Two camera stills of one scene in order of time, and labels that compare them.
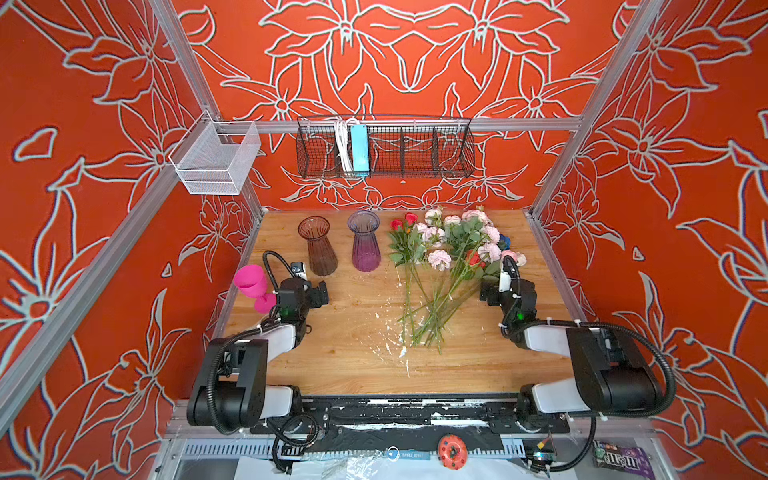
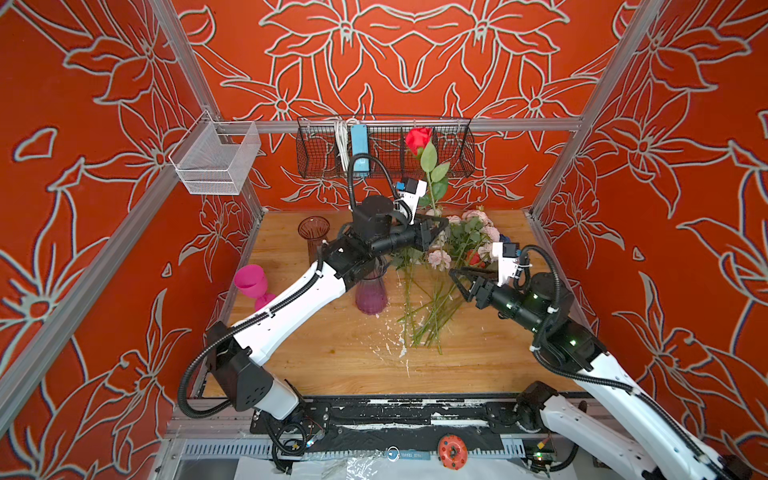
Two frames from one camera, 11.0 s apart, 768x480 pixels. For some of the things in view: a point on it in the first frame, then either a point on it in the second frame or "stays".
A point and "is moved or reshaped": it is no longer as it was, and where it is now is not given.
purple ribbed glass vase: (366, 252) is moved or reshaped
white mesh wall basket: (214, 158) stays
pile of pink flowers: (446, 259) stays
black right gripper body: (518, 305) → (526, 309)
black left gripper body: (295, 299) → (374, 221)
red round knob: (453, 451) stays
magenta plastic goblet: (251, 281) stays
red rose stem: (411, 222) → (418, 142)
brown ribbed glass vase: (322, 260) stays
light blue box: (360, 149) stays
